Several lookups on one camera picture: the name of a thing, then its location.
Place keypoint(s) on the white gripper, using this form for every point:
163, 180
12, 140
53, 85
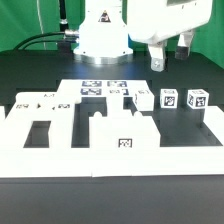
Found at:
152, 21

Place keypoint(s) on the white chair seat part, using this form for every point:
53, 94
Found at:
123, 132

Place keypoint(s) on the white U-shaped obstacle fence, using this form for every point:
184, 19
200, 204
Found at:
36, 159

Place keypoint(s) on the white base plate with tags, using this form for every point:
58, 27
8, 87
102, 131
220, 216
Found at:
102, 88

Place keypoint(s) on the white chair back frame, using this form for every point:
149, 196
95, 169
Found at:
30, 107

